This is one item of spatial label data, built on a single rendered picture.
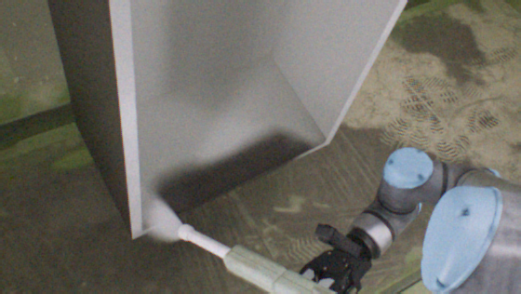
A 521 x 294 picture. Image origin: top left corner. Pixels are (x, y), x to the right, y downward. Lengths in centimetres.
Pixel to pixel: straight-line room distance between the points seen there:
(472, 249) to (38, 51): 182
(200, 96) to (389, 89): 101
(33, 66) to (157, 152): 72
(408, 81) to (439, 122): 24
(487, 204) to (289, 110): 117
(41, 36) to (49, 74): 13
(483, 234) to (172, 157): 114
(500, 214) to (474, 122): 187
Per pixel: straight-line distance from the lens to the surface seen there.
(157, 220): 142
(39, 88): 223
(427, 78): 259
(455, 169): 122
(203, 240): 133
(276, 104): 175
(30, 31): 220
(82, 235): 207
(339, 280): 117
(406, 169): 118
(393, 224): 126
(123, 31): 81
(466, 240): 61
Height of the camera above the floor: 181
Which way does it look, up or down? 48 degrees down
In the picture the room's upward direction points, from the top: 10 degrees clockwise
